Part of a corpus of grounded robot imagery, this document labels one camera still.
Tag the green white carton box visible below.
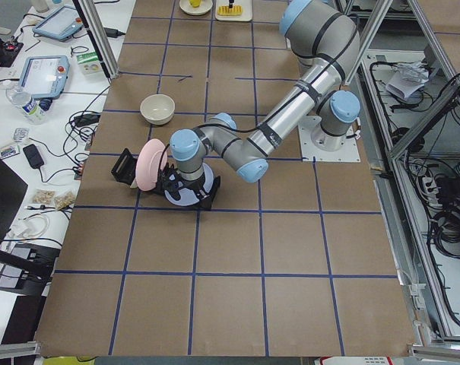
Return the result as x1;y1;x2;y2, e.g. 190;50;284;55
76;52;103;75

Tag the yellow lemon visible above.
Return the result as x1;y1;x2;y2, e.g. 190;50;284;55
189;0;201;8

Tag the black dish rack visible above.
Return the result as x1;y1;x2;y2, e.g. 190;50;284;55
111;147;220;211

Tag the pink plate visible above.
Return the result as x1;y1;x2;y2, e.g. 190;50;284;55
135;138;167;191

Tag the cream round plate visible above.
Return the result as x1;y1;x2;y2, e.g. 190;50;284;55
179;0;213;16

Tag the striped yellow bread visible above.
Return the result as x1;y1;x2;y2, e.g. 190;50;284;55
217;5;243;17

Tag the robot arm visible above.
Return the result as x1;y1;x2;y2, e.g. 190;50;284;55
156;1;360;206

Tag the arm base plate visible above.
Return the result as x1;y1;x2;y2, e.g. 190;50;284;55
297;116;360;163

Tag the teach pendant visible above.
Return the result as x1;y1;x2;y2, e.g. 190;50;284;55
33;5;83;41
19;56;70;100

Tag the cream rectangular tray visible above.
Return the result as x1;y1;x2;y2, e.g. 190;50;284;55
215;0;252;22

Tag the black power adapter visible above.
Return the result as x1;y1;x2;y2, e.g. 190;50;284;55
103;27;125;38

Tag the cream bowl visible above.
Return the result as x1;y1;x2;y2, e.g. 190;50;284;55
140;94;176;125

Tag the aluminium frame post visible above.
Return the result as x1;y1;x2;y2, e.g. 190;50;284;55
73;0;119;80

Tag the plastic water bottle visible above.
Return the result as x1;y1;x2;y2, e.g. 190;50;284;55
5;84;45;125

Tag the teach pendant far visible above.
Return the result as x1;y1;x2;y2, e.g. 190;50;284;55
33;5;83;41

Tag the teach pendant near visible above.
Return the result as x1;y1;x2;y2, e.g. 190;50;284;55
19;56;70;100

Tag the blue plate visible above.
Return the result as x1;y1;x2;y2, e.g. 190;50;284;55
164;163;214;207

